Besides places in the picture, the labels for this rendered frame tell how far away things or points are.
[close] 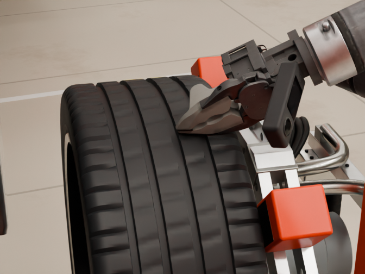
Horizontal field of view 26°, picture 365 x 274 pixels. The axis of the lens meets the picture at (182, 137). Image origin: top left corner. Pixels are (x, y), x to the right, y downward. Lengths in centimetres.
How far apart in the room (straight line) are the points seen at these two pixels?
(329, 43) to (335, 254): 45
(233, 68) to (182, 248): 26
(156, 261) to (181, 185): 11
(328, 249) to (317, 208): 32
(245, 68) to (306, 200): 20
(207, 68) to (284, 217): 43
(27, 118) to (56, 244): 114
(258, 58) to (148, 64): 349
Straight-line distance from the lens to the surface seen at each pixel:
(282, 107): 104
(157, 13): 548
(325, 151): 150
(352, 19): 108
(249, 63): 111
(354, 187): 133
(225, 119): 111
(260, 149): 118
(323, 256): 138
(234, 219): 107
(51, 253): 294
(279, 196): 106
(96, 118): 115
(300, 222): 106
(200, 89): 112
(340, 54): 107
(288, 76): 107
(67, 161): 146
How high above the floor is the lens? 166
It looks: 27 degrees down
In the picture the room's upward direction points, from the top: straight up
